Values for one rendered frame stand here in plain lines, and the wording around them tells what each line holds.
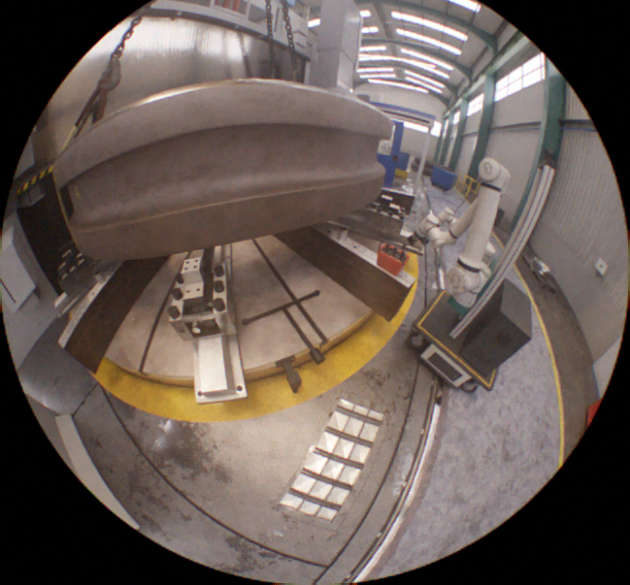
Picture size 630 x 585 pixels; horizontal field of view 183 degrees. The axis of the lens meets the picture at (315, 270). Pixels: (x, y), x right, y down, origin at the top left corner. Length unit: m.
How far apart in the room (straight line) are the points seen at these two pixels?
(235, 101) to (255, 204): 0.57
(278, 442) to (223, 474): 0.47
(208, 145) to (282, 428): 1.77
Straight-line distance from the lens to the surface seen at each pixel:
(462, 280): 1.14
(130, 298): 2.04
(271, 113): 1.09
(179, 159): 1.23
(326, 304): 1.53
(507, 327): 1.50
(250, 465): 1.51
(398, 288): 1.35
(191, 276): 1.13
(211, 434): 1.59
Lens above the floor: 1.47
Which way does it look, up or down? 40 degrees down
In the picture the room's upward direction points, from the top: 6 degrees clockwise
